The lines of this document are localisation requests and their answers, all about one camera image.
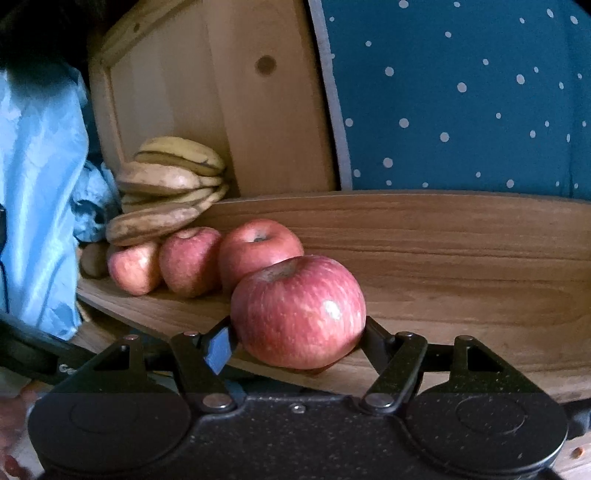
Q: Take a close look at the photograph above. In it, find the wooden board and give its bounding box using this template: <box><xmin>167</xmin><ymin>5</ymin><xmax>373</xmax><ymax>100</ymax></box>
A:
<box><xmin>88</xmin><ymin>0</ymin><xmax>340</xmax><ymax>199</ymax></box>

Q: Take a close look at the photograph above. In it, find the wooden shelf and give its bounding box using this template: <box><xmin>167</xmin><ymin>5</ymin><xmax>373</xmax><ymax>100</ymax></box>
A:
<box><xmin>76</xmin><ymin>189</ymin><xmax>591</xmax><ymax>404</ymax></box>

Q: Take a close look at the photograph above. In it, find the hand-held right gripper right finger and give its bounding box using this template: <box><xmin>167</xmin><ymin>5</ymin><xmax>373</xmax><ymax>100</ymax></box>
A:
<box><xmin>358</xmin><ymin>316</ymin><xmax>541</xmax><ymax>414</ymax></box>

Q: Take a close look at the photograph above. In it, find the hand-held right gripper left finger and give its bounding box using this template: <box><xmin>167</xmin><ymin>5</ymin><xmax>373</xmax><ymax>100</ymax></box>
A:
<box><xmin>51</xmin><ymin>316</ymin><xmax>238</xmax><ymax>413</ymax></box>

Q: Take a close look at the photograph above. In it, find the brown kiwi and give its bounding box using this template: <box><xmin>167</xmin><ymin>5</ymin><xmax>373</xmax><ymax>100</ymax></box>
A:
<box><xmin>79</xmin><ymin>241</ymin><xmax>112</xmax><ymax>279</ymax></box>

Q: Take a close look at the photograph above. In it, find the blue polka dot mattress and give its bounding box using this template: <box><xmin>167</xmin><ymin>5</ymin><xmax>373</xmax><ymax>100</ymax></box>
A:
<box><xmin>307</xmin><ymin>0</ymin><xmax>591</xmax><ymax>201</ymax></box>

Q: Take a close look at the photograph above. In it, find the red apple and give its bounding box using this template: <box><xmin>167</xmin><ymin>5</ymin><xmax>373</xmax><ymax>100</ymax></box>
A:
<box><xmin>230</xmin><ymin>255</ymin><xmax>368</xmax><ymax>370</ymax></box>
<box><xmin>107</xmin><ymin>242</ymin><xmax>162</xmax><ymax>296</ymax></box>
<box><xmin>218</xmin><ymin>219</ymin><xmax>305</xmax><ymax>294</ymax></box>
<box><xmin>158</xmin><ymin>226</ymin><xmax>225</xmax><ymax>298</ymax></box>

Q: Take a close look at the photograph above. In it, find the light blue cloth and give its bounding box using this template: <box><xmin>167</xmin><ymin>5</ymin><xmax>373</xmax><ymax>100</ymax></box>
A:
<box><xmin>0</xmin><ymin>65</ymin><xmax>90</xmax><ymax>342</ymax></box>

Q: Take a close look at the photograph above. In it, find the banana bunch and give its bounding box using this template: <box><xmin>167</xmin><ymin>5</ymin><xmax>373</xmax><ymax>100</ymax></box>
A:
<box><xmin>105</xmin><ymin>136</ymin><xmax>230</xmax><ymax>247</ymax></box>

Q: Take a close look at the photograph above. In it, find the blue plastic bag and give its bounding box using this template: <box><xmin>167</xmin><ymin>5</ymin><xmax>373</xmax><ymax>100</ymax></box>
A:
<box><xmin>69</xmin><ymin>161</ymin><xmax>122</xmax><ymax>244</ymax></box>

